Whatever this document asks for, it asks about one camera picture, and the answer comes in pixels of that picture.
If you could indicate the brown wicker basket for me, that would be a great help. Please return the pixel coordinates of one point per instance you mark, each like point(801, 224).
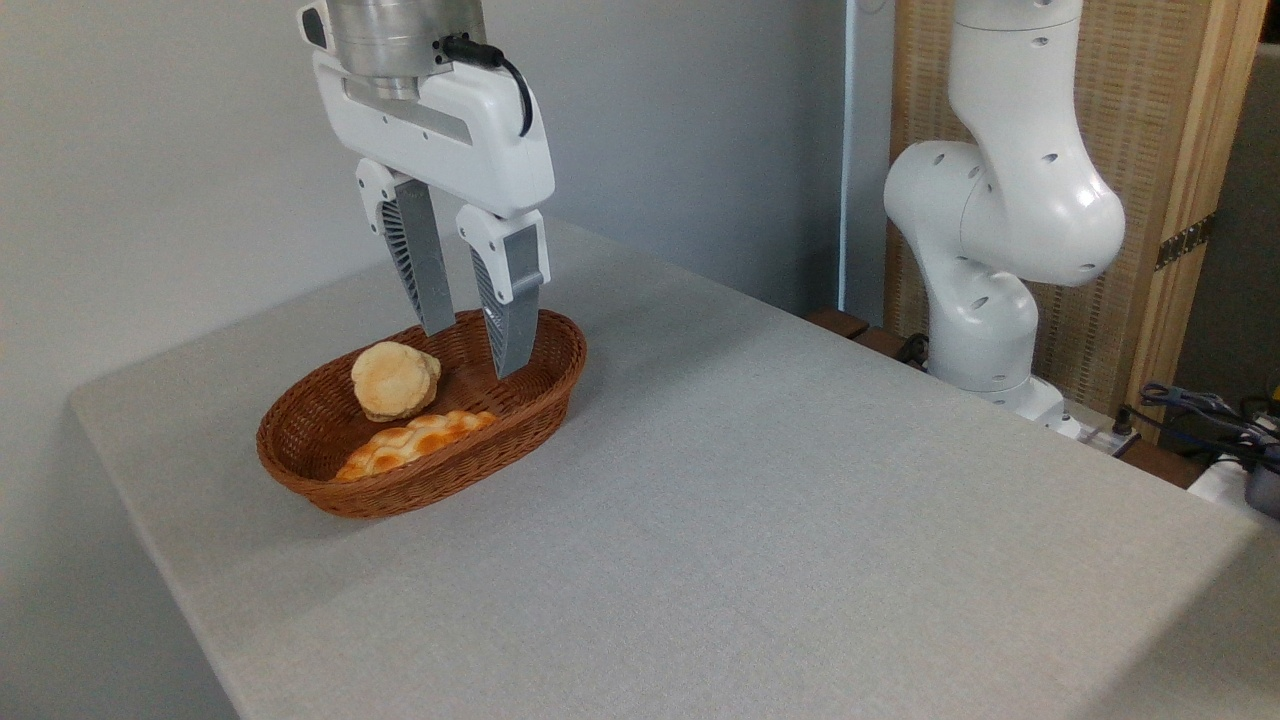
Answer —
point(400, 480)

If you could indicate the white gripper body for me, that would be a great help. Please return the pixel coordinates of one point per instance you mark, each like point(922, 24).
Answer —
point(470, 150)

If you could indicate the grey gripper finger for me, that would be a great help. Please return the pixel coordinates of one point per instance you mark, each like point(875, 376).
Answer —
point(517, 300)
point(425, 260)

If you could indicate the round bread bun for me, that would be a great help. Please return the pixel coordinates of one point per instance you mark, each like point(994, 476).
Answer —
point(395, 378)

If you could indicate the long braided bread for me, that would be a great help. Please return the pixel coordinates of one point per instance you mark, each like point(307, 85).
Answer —
point(415, 440)

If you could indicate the white vertical wall strip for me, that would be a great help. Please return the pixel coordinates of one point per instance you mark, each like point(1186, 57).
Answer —
point(851, 150)

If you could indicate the brass screen hinge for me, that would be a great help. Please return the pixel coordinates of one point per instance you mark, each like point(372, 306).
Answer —
point(1185, 243)

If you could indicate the wooden rattan folding screen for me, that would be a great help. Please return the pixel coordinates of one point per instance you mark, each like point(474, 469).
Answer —
point(1160, 100)

